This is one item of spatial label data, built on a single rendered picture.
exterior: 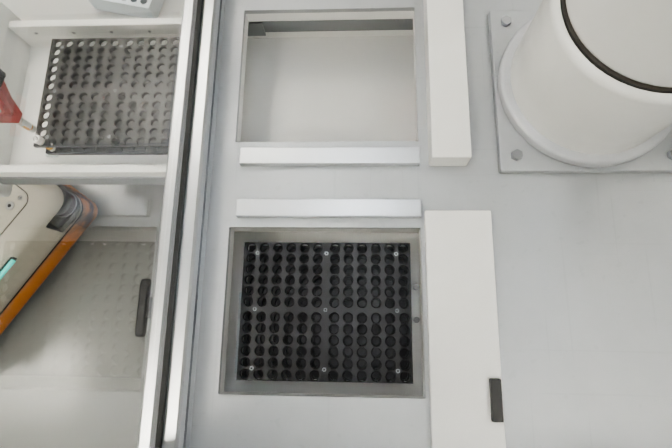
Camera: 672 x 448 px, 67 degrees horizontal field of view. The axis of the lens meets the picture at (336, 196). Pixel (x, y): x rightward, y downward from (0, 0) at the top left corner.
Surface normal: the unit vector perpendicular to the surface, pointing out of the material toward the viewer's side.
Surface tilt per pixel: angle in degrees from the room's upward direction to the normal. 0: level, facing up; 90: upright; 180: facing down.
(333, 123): 0
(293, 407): 0
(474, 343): 0
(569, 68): 90
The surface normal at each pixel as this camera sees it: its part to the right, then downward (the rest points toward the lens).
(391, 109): -0.05, -0.25
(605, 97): -0.50, 0.84
